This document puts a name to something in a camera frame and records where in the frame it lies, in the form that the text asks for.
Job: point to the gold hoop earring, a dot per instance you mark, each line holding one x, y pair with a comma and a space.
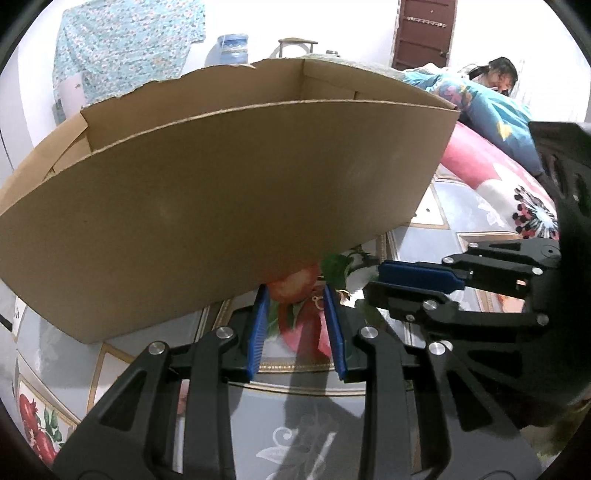
317, 302

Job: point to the fruit print vinyl mat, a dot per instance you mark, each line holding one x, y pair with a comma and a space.
304, 415

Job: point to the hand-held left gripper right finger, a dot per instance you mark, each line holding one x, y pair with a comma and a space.
334, 332

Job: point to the brown cardboard box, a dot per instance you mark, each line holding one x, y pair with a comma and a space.
207, 207

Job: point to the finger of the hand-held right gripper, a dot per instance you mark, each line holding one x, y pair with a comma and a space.
415, 274
406, 304

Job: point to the pink floral blanket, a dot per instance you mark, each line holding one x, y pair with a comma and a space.
471, 161

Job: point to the blue water jug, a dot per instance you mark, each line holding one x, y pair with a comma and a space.
231, 48

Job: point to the teal floral garment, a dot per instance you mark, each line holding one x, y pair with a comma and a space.
129, 41

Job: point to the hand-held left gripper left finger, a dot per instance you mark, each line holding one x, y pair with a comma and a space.
258, 327

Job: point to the brown wooden door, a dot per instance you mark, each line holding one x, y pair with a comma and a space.
425, 32

